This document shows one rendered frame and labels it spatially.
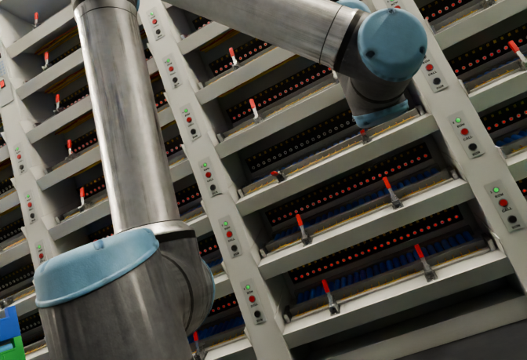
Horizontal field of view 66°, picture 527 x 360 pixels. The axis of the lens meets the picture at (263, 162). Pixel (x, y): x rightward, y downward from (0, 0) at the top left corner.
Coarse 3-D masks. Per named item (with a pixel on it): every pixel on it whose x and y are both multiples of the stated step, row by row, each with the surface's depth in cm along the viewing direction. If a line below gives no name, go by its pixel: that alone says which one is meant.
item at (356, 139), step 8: (408, 112) 114; (416, 112) 113; (392, 120) 115; (400, 120) 114; (376, 128) 116; (384, 128) 116; (360, 136) 117; (336, 144) 120; (344, 144) 119; (352, 144) 116; (320, 152) 121; (328, 152) 120; (336, 152) 118; (304, 160) 122; (312, 160) 121; (288, 168) 123; (296, 168) 123; (272, 176) 124; (256, 184) 126; (264, 184) 125; (248, 192) 125
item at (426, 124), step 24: (432, 120) 108; (312, 144) 134; (360, 144) 116; (384, 144) 111; (264, 168) 138; (312, 168) 117; (336, 168) 115; (240, 192) 127; (264, 192) 120; (288, 192) 119
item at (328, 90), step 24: (312, 72) 137; (264, 96) 141; (288, 96) 139; (312, 96) 119; (336, 96) 118; (240, 120) 144; (264, 120) 127; (288, 120) 122; (216, 144) 130; (240, 144) 126
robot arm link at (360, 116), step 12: (336, 72) 72; (348, 84) 67; (348, 96) 69; (360, 96) 64; (360, 108) 68; (372, 108) 66; (384, 108) 65; (396, 108) 65; (408, 108) 68; (360, 120) 68; (372, 120) 66; (384, 120) 70
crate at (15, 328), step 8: (8, 312) 107; (0, 320) 105; (8, 320) 106; (16, 320) 108; (0, 328) 104; (8, 328) 106; (16, 328) 107; (0, 336) 103; (8, 336) 105; (0, 344) 111
